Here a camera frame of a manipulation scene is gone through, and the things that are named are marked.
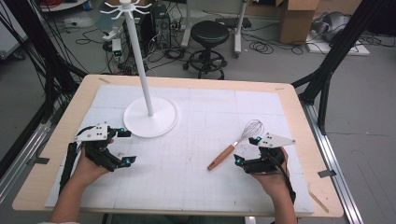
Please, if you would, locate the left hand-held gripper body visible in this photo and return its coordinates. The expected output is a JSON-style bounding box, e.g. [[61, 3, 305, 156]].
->
[[74, 121, 121, 173]]

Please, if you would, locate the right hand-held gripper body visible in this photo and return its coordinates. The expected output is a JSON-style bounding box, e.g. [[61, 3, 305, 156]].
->
[[243, 132, 296, 175]]

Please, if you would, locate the wooden-handled wire whisk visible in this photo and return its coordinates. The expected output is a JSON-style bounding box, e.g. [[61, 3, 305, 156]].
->
[[206, 119, 265, 172]]

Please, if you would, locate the white hook rack stand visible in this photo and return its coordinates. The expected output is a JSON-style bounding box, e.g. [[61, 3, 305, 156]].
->
[[99, 0, 180, 139]]

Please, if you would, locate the person's right hand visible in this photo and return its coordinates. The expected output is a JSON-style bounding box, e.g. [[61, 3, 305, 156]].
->
[[249, 147, 291, 201]]

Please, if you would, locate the person's left hand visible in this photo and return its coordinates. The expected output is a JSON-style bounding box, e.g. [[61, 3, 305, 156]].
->
[[71, 139, 115, 189]]

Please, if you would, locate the white grid mat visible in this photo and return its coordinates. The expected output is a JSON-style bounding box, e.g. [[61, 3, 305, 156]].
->
[[44, 84, 315, 216]]

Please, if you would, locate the black tape piece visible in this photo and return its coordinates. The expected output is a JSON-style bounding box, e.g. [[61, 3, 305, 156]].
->
[[33, 156, 51, 166], [317, 169, 338, 179]]

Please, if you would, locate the thin wooden strip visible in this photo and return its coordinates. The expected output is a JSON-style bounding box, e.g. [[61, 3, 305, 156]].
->
[[307, 189, 331, 215]]

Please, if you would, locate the white power strip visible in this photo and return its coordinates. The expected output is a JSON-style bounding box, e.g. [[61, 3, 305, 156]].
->
[[110, 37, 123, 58]]

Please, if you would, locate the black computer tower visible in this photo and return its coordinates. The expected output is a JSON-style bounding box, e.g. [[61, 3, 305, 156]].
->
[[150, 3, 173, 49]]

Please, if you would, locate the black round stool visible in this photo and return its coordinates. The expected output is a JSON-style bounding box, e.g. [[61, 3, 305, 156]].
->
[[182, 20, 231, 81]]

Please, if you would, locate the flat black box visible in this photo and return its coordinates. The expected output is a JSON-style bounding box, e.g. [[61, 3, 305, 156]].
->
[[214, 16, 253, 30]]

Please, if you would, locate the tall cardboard box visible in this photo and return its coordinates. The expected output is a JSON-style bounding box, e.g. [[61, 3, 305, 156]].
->
[[276, 0, 320, 45]]

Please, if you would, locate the white flat board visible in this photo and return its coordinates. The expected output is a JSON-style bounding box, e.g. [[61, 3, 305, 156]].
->
[[304, 30, 372, 57]]

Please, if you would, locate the grey bag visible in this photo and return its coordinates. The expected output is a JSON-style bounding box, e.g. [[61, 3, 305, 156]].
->
[[312, 11, 352, 44]]

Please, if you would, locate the low cardboard box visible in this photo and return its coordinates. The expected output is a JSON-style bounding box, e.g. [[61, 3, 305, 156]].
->
[[317, 0, 364, 16]]

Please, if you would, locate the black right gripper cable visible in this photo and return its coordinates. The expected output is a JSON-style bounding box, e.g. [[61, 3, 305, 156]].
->
[[267, 154, 297, 205]]

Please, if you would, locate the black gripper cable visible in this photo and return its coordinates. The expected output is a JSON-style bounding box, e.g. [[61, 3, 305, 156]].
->
[[58, 125, 96, 194], [267, 154, 297, 205]]

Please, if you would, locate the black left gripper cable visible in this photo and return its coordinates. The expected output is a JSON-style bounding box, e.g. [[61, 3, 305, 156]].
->
[[58, 125, 96, 194]]

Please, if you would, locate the aluminium rail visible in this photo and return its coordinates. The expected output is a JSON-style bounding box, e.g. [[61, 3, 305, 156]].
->
[[0, 120, 53, 204], [299, 100, 366, 224]]

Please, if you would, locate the black metal frame strut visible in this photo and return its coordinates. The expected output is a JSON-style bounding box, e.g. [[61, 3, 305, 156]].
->
[[290, 0, 388, 136], [0, 0, 89, 125]]

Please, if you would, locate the coiled black cable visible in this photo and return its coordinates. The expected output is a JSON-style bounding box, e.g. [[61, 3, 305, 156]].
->
[[247, 39, 276, 56]]

